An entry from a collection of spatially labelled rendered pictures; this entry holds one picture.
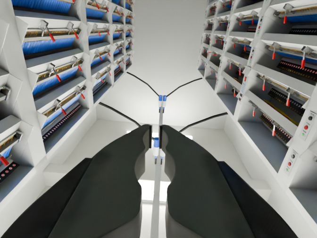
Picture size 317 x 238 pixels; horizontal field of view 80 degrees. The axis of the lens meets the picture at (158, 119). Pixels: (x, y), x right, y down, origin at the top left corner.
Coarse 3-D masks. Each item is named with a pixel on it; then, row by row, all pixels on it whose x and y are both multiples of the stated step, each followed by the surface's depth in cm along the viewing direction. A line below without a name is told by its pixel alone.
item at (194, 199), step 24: (168, 144) 10; (192, 144) 10; (168, 168) 10; (192, 168) 9; (216, 168) 9; (168, 192) 7; (192, 192) 7; (216, 192) 7; (168, 216) 7; (192, 216) 6; (216, 216) 7; (240, 216) 7
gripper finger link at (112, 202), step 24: (120, 144) 10; (144, 144) 11; (96, 168) 8; (120, 168) 8; (144, 168) 10; (96, 192) 7; (120, 192) 7; (72, 216) 6; (96, 216) 6; (120, 216) 6
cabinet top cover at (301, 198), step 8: (280, 184) 94; (288, 192) 88; (296, 192) 85; (304, 192) 86; (312, 192) 86; (296, 200) 82; (304, 200) 82; (312, 200) 82; (304, 208) 78; (312, 208) 78; (304, 216) 77; (312, 216) 74; (312, 224) 73
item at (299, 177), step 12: (312, 96) 78; (312, 108) 78; (312, 132) 77; (300, 144) 82; (288, 156) 89; (300, 168) 83; (312, 168) 83; (288, 180) 88; (300, 180) 86; (312, 180) 86
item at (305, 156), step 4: (312, 144) 77; (316, 144) 76; (308, 148) 78; (312, 148) 77; (316, 148) 75; (304, 152) 79; (308, 152) 79; (312, 152) 76; (316, 152) 75; (300, 156) 80; (304, 156) 80; (308, 156) 80; (312, 156) 80; (316, 156) 79; (304, 160) 81; (308, 160) 81; (312, 160) 81; (316, 160) 78; (316, 164) 82
